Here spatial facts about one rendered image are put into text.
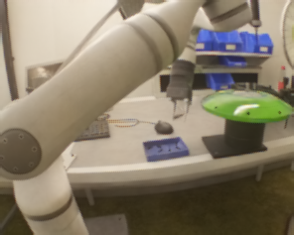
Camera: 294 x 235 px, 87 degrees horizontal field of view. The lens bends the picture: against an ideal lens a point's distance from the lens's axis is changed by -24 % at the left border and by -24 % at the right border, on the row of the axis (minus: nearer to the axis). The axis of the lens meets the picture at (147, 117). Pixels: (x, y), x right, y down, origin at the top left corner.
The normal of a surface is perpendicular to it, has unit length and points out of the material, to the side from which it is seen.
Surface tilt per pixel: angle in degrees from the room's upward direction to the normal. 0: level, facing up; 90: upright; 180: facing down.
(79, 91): 82
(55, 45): 90
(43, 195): 18
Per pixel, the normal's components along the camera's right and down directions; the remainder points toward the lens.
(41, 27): 0.07, 0.31
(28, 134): 0.47, 0.12
